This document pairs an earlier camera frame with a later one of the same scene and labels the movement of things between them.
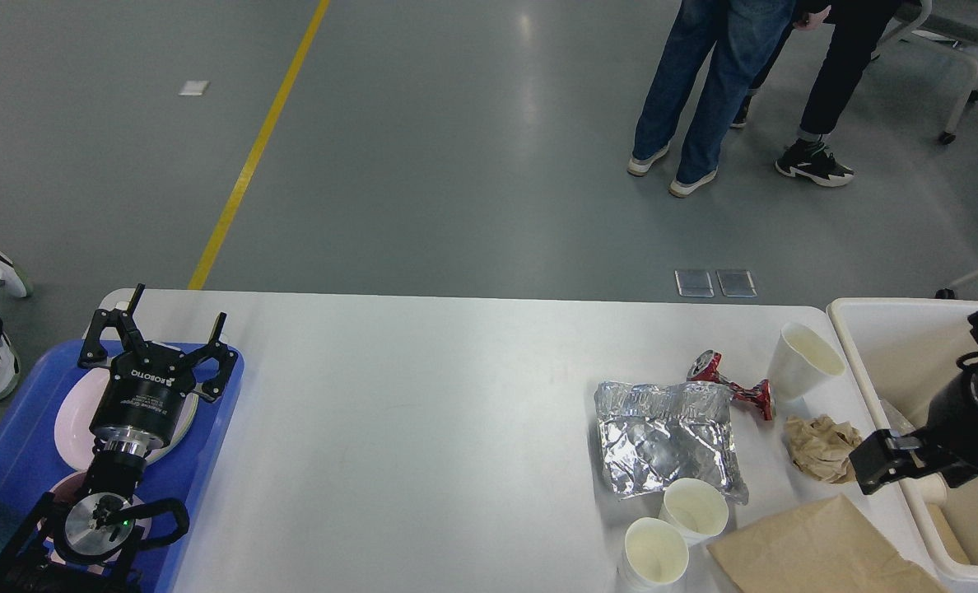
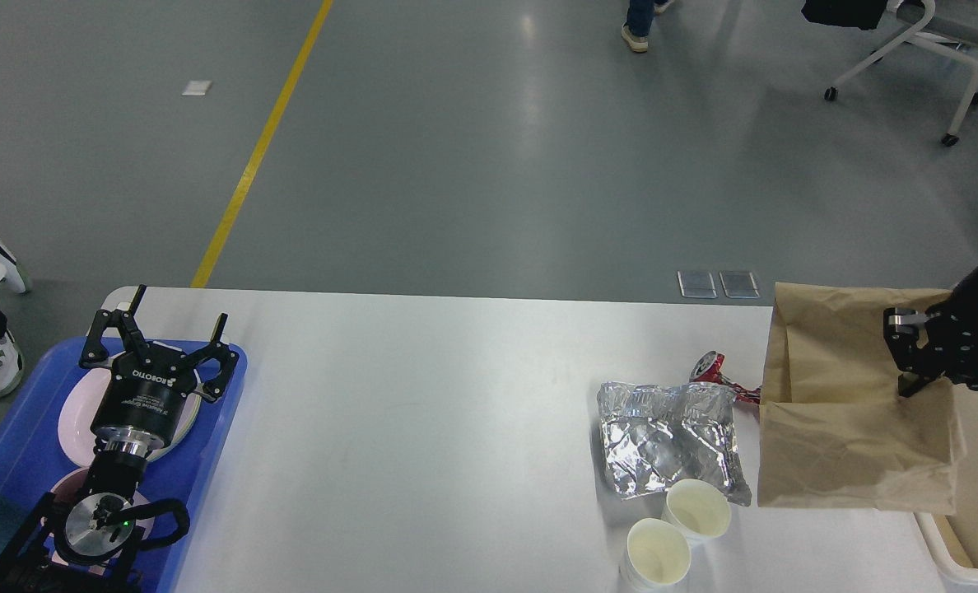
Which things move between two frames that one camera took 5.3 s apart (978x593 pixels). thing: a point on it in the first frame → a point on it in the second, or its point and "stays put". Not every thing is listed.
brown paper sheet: (826, 548) → (835, 432)
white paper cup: (695, 509) stays put
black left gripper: (145, 389) stays put
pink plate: (76, 417) stays put
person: (744, 35) → (635, 26)
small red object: (704, 367) stays put
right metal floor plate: (736, 283) stays put
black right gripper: (971, 417) → (971, 334)
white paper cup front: (655, 556) stays put
